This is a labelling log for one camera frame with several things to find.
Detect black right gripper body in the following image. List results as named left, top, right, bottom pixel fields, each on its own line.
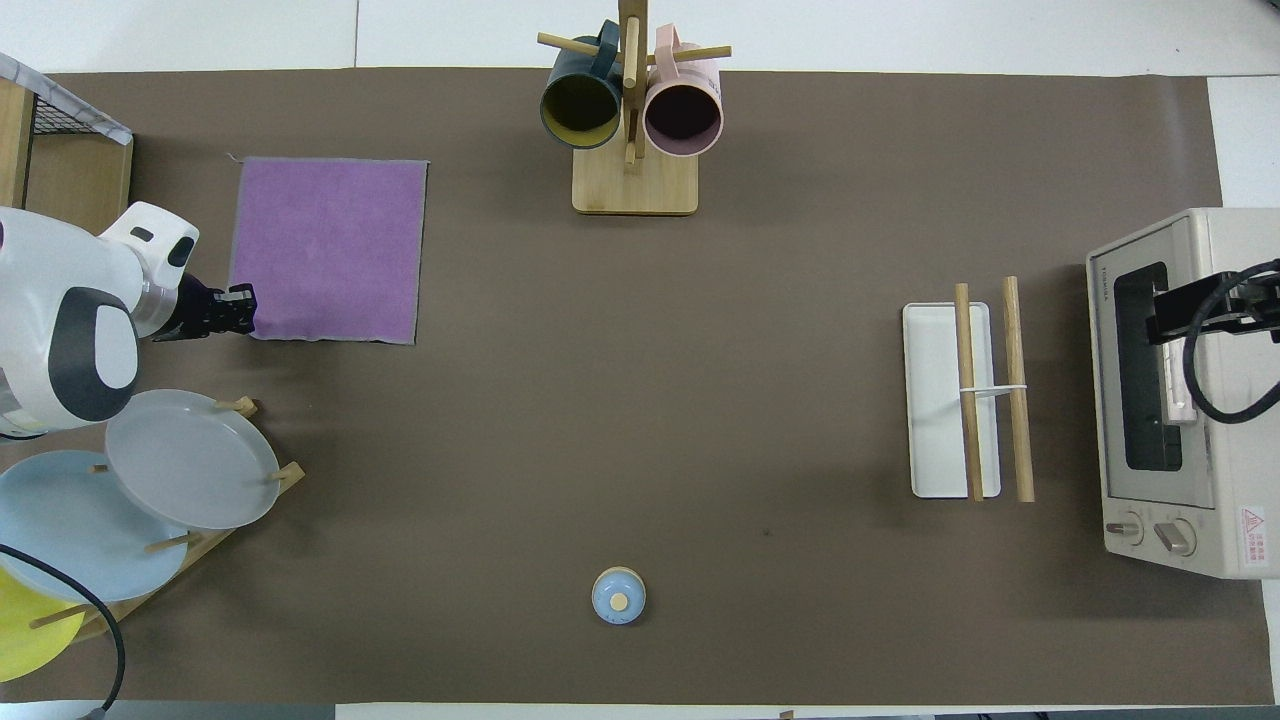
left=1190, top=268, right=1280, bottom=341

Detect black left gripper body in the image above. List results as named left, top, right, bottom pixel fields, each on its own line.
left=150, top=275, right=233, bottom=343

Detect purple and grey towel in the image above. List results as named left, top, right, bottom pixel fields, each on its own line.
left=229, top=156, right=431, bottom=347

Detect wooden plate rack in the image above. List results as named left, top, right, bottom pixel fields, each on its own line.
left=28, top=396, right=306, bottom=643

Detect white towel rack wooden rods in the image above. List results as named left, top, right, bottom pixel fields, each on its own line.
left=902, top=276, right=1036, bottom=503

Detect grey plate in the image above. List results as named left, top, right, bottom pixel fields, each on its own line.
left=104, top=389, right=282, bottom=531

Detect wooden shelf box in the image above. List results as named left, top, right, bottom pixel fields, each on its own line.
left=0, top=78, right=134, bottom=236

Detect beige toaster oven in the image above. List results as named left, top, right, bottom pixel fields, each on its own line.
left=1086, top=207, right=1280, bottom=581

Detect light blue plate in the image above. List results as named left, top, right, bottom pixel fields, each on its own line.
left=0, top=450, right=191, bottom=604

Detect white patterned paper sheet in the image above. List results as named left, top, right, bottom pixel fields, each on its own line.
left=0, top=52, right=134, bottom=146

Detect yellow plate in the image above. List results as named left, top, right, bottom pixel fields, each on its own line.
left=0, top=567, right=87, bottom=683

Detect dark blue mug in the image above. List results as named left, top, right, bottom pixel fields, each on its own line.
left=540, top=20, right=626, bottom=151

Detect wooden mug tree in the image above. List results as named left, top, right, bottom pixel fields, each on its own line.
left=537, top=0, right=733, bottom=217

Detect brown table mat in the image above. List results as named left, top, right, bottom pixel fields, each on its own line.
left=0, top=68, right=1276, bottom=706

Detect small blue round bell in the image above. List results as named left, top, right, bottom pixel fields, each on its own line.
left=591, top=566, right=647, bottom=626

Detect pink mug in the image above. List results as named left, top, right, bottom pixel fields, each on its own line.
left=643, top=25, right=724, bottom=158

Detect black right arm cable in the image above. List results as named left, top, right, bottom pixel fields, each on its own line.
left=1183, top=260, right=1280, bottom=424

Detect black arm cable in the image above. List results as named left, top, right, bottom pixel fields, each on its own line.
left=0, top=543, right=127, bottom=716
left=1183, top=260, right=1280, bottom=424

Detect black wire basket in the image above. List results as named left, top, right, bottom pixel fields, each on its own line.
left=30, top=92, right=76, bottom=136

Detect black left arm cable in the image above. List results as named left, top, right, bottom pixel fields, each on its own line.
left=0, top=543, right=127, bottom=716

